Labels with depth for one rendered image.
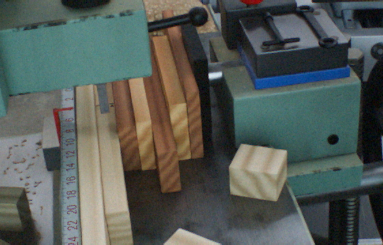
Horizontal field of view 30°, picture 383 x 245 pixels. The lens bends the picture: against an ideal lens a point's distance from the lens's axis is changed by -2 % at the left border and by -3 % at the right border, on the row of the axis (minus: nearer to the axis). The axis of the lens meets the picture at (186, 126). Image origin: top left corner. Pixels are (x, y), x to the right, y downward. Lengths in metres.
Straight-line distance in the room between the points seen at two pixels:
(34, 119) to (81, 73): 1.93
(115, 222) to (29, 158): 0.35
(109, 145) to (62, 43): 0.11
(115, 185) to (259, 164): 0.13
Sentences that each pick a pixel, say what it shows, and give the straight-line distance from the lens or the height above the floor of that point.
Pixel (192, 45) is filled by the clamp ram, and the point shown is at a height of 0.99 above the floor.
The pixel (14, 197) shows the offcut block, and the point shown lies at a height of 0.84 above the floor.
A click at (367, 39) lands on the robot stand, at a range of 1.26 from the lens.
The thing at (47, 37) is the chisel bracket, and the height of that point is 1.06.
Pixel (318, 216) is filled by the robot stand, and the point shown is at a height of 0.21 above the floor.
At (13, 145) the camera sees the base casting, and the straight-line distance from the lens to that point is 0.99.
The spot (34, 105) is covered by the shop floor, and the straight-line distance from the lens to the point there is 2.68.
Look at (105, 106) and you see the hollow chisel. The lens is 0.72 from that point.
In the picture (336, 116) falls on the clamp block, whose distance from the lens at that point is 0.76.
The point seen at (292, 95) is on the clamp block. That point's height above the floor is 0.95.
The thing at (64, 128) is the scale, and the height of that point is 0.96.
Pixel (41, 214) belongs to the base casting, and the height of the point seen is 0.80.
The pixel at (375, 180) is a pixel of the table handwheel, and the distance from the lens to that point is 0.84.
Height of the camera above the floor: 1.33
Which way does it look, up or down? 33 degrees down
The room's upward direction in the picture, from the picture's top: 5 degrees counter-clockwise
